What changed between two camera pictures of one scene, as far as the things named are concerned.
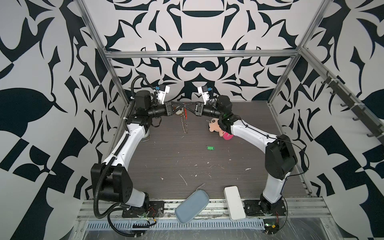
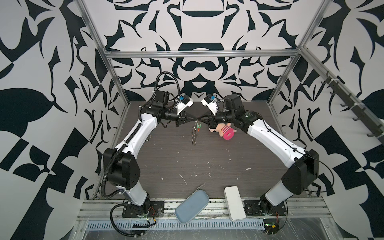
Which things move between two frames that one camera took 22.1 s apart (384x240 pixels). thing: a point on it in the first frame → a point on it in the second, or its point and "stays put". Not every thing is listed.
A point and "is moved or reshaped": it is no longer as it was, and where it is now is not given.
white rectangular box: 234,203 stays put
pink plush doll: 214,127 stays put
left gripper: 169,107 → 182,119
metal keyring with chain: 184,117 is moved or reshaped
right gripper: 201,105 → 212,120
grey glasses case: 192,206 stays put
